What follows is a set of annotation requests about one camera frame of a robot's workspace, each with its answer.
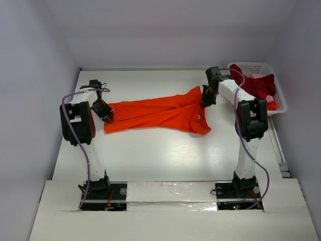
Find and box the dark red t shirt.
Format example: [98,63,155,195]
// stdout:
[230,71,276,98]

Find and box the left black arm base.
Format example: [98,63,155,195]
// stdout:
[80,182,127,211]

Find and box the orange t shirt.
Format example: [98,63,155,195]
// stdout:
[104,86,211,135]

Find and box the white plastic basket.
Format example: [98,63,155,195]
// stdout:
[228,62,287,116]

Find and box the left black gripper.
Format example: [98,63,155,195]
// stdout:
[90,99,113,122]

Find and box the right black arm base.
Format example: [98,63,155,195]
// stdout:
[210,182,261,211]

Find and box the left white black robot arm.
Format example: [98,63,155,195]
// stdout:
[60,79,114,198]

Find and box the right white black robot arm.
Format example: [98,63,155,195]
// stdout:
[201,67,268,199]

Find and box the small orange cloth in basket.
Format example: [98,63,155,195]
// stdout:
[267,100,278,111]

